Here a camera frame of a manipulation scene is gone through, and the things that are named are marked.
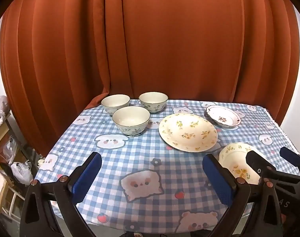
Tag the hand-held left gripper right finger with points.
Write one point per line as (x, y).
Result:
(219, 182)

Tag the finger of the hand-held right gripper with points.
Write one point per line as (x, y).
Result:
(290, 156)
(257, 164)

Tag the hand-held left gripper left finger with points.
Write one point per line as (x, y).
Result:
(87, 175)

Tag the medium yellow flower plate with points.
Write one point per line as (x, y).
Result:
(232, 156)

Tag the large yellow flower plate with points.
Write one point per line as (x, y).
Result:
(187, 133)

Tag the small white red-patterned plate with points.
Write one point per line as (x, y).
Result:
(223, 116)

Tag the white floral bowl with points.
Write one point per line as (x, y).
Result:
(130, 118)
(115, 102)
(153, 98)

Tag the white plastic bag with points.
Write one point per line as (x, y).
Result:
(21, 172)

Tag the blue checked printed tablecloth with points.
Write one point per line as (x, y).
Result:
(150, 153)

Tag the clear plastic bag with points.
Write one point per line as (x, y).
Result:
(10, 149)

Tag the wooden shelf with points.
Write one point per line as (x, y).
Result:
(1, 130)

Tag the orange curtain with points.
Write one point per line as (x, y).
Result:
(164, 42)

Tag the wooden frame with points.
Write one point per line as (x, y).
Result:
(6, 195)

